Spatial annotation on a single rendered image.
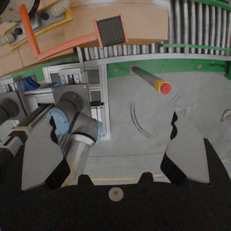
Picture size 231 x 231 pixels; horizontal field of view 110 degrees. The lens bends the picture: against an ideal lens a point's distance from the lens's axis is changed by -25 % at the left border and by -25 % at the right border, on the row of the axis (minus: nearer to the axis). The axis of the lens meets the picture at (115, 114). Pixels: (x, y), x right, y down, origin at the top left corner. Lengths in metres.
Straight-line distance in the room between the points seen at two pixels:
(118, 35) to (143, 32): 0.38
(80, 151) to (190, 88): 2.00
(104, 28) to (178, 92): 1.81
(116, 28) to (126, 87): 1.40
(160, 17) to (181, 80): 1.39
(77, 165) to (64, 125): 0.17
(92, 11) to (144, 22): 0.29
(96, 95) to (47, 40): 0.86
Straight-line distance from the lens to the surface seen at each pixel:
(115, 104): 1.79
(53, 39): 1.23
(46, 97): 0.87
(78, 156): 0.45
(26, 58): 1.40
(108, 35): 0.35
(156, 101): 1.92
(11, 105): 0.91
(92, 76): 1.46
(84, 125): 0.49
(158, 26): 0.75
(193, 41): 1.37
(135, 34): 0.70
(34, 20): 0.57
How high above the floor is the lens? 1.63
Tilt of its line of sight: 60 degrees down
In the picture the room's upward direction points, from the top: 176 degrees clockwise
